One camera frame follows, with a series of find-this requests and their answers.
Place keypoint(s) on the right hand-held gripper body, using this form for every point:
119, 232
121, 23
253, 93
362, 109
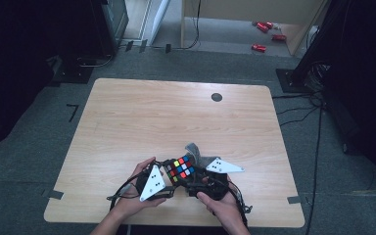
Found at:
223, 167

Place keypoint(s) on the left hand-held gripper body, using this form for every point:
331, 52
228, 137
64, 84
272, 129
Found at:
151, 184

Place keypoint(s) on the grey cloth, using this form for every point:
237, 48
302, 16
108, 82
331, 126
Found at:
196, 151

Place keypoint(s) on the multicoloured puzzle cube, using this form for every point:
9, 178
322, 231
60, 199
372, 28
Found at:
179, 169

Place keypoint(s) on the person's left hand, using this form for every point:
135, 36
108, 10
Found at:
133, 204

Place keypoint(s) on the person's right hand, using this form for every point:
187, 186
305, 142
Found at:
222, 209

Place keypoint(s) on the dark round table grommet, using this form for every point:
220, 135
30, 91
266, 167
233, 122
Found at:
216, 97

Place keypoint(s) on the black tape corner mark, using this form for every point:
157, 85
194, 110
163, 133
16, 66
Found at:
73, 110

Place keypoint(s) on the black tape piece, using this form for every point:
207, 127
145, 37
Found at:
129, 45
143, 45
168, 48

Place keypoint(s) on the red can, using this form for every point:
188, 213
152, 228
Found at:
269, 24
262, 27
278, 37
258, 48

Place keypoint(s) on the white panel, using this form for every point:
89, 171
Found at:
160, 19

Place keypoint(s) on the black cabinet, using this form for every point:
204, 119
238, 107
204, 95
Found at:
109, 26

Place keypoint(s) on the black stand base plate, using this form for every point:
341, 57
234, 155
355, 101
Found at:
73, 73
289, 81

